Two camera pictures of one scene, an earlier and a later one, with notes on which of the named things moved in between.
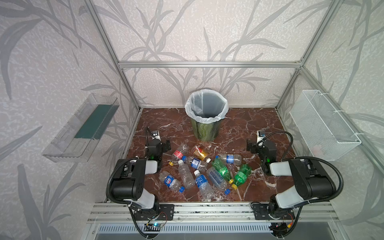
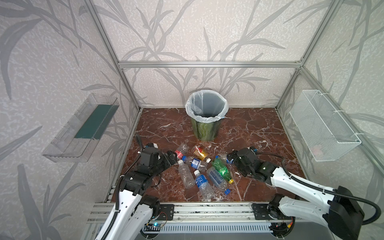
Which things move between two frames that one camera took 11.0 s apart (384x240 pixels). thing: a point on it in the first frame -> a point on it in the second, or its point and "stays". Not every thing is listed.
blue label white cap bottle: x=205 y=190 stays
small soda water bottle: x=196 y=164 stays
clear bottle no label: x=187 y=178 stays
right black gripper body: x=262 y=149 -> x=237 y=158
